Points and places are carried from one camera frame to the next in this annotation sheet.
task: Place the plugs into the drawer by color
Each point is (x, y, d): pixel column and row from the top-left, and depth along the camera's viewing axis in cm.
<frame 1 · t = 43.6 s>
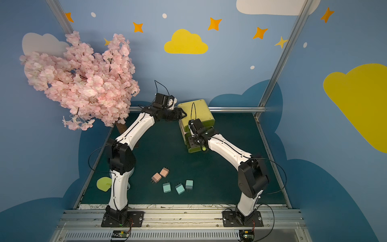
left hand: (182, 113, 91), fingers open
right hand: (194, 138, 89), fingers open
yellow green drawer cabinet: (196, 109, 97), point 22 cm above the table
pink plug left: (156, 178, 88), point 2 cm above the table
pink plug middle: (164, 172, 90), point 2 cm above the table
blue plug left: (166, 187, 86), on the table
blue plug middle: (180, 188, 85), on the table
blue plug right: (189, 184, 86), point 2 cm above the table
green yellow brush: (104, 183, 88), on the table

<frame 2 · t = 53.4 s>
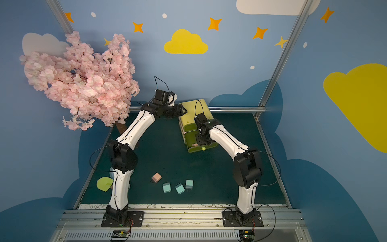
left hand: (183, 109, 90), fingers open
right hand: (205, 139, 91), fingers open
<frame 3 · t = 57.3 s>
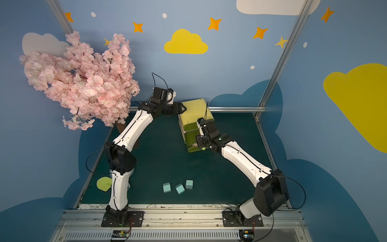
left hand: (182, 107, 87), fingers open
right hand: (202, 135, 84), fingers open
pink plug left: (194, 144, 95), point 9 cm above the table
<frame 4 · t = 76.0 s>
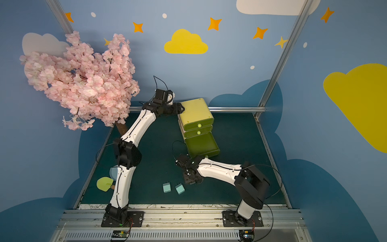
left hand: (180, 107, 94), fingers open
right hand: (191, 176, 85), fingers open
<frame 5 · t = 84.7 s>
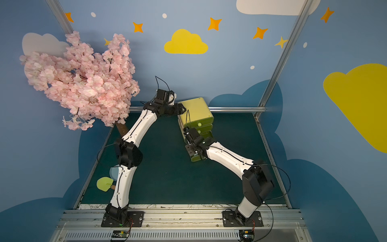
left hand: (181, 108, 94), fingers open
right hand: (193, 143, 87), fingers open
